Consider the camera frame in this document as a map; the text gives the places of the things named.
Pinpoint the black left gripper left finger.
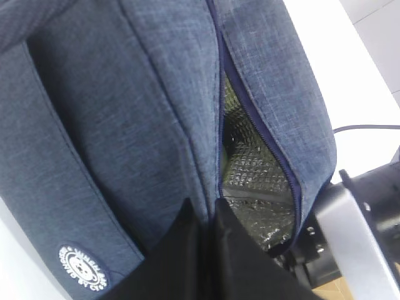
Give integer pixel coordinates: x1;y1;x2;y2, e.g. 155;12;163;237
100;199;204;300

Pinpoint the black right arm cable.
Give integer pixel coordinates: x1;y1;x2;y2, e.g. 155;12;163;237
332;124;400;134

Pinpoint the navy blue lunch bag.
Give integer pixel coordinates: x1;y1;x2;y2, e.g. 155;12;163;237
1;1;336;299

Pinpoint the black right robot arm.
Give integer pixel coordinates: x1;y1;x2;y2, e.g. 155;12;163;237
278;161;399;288

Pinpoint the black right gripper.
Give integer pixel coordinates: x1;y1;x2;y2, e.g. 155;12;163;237
271;187;341;287

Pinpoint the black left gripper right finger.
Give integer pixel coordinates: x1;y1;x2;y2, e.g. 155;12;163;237
211;199;320;299

